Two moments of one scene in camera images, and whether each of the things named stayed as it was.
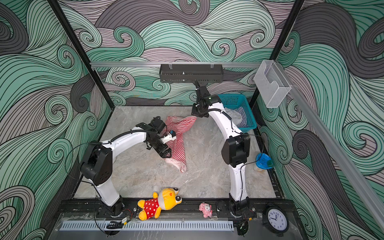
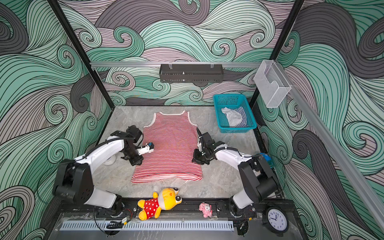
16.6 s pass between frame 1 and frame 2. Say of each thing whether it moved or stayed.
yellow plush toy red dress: stayed
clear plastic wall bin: stayed
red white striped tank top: moved
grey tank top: stayed
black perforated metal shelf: stayed
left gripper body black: moved
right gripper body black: moved
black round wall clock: stayed
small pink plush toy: stayed
